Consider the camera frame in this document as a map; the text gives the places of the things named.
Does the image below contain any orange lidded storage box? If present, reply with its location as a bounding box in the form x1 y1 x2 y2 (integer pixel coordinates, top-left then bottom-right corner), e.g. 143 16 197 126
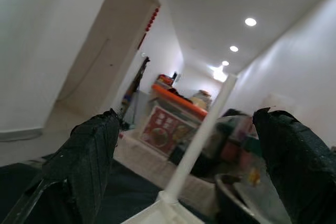
151 83 208 121

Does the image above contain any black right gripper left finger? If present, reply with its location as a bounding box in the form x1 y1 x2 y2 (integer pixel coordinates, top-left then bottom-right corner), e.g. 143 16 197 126
0 108 120 224

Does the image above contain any clear plastic bin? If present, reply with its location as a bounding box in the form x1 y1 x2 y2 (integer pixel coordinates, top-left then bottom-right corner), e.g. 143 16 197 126
207 115 260 163

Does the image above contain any red printed carton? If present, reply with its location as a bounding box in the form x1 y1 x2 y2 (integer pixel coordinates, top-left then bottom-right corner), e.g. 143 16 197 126
139 105 195 157

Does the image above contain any black table cloth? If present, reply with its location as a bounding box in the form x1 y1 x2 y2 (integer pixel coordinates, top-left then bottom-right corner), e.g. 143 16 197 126
0 155 218 224

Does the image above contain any white plastic table top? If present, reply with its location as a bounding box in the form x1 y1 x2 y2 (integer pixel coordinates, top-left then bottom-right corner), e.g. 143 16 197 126
123 191 211 224

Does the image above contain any white plastic table leg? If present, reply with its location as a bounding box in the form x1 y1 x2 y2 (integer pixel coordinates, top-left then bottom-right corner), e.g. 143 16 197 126
165 73 239 204

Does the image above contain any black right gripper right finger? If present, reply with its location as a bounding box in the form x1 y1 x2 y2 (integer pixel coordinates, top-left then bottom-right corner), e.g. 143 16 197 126
252 107 336 224

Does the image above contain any red hanging decoration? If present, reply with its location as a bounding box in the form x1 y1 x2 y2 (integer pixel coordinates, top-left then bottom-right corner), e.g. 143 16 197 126
136 5 161 50

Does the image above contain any black plastic bag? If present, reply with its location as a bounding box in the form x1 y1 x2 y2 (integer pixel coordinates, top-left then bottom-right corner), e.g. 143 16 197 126
169 142 218 180

